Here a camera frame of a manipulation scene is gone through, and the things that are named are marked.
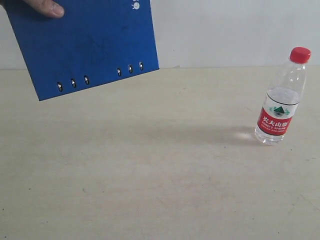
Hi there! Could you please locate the blue ring binder notebook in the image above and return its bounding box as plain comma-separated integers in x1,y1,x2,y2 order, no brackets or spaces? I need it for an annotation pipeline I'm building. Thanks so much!
5,0,159,101

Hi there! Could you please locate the person's open bare hand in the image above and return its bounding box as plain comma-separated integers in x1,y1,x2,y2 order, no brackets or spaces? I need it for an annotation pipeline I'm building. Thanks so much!
23,0,65,18

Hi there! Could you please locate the clear water bottle red label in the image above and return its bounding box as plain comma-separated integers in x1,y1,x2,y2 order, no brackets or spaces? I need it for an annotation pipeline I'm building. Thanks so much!
254,46,311,145

